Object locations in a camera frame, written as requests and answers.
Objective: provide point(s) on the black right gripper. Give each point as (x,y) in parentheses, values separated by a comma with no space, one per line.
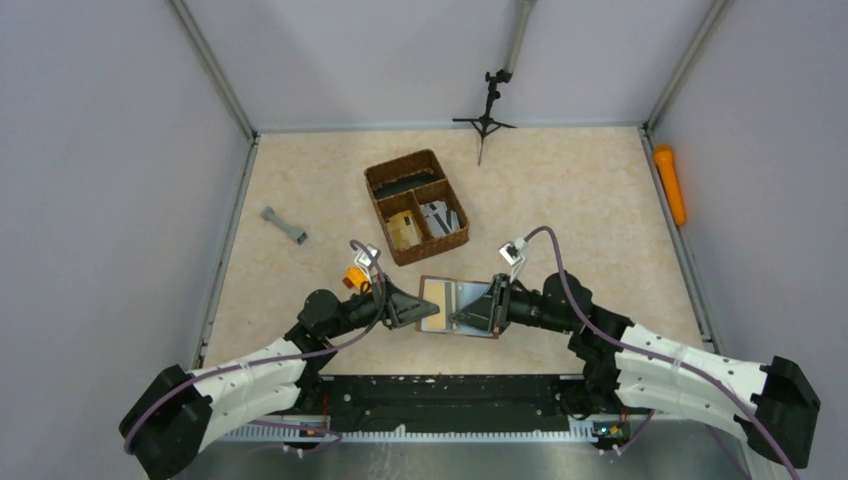
(489,312)

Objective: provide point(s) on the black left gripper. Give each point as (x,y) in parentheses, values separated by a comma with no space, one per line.
(402,308)

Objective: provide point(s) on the brown leather card holder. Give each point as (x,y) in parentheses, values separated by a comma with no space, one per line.
(466,293)

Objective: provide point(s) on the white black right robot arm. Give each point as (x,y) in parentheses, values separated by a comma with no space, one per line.
(772,407)

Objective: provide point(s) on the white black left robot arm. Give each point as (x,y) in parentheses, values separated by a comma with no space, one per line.
(182,412)

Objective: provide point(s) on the gold cards in basket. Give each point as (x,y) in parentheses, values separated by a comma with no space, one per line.
(404,230)

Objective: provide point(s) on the silver cards in basket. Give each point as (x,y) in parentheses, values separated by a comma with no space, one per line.
(440,218)

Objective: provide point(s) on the black cards in basket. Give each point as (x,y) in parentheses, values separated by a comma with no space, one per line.
(404,184)

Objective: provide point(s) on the yellow toy car block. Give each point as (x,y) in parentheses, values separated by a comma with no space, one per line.
(355,278)

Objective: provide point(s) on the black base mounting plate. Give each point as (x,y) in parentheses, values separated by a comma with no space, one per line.
(453,403)

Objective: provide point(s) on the brown wicker divided basket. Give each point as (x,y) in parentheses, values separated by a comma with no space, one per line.
(403,166)

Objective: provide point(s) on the grey plastic dumbbell piece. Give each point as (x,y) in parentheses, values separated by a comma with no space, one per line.
(295,233)

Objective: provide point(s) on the black mini tripod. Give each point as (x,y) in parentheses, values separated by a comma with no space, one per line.
(486,124)

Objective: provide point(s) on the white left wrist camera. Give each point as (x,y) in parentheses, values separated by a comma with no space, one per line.
(364,257)

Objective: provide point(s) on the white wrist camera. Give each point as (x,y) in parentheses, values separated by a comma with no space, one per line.
(514,253)
(364,257)

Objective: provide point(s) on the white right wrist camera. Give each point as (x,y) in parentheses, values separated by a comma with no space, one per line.
(514,253)

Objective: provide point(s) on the orange cylinder handle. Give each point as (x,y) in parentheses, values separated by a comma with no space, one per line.
(664,160)

